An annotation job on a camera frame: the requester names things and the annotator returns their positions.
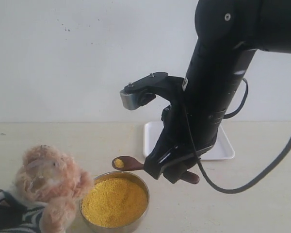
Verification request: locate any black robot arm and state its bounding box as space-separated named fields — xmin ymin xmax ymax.
xmin=120 ymin=0 xmax=291 ymax=183

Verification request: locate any dark brown wooden spoon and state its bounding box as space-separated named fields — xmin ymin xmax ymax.
xmin=112 ymin=156 xmax=200 ymax=184

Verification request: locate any tan teddy bear striped sweater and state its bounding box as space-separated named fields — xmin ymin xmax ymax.
xmin=0 ymin=145 xmax=93 ymax=233

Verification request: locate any steel bowl of yellow millet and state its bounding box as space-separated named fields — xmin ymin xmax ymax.
xmin=80 ymin=171 xmax=150 ymax=233

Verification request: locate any white rectangular plastic tray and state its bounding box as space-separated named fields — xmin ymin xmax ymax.
xmin=143 ymin=121 xmax=235 ymax=161

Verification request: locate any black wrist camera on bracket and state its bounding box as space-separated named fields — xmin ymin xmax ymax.
xmin=120 ymin=72 xmax=184 ymax=111

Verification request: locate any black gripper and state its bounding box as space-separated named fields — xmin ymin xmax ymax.
xmin=144 ymin=104 xmax=215 ymax=184

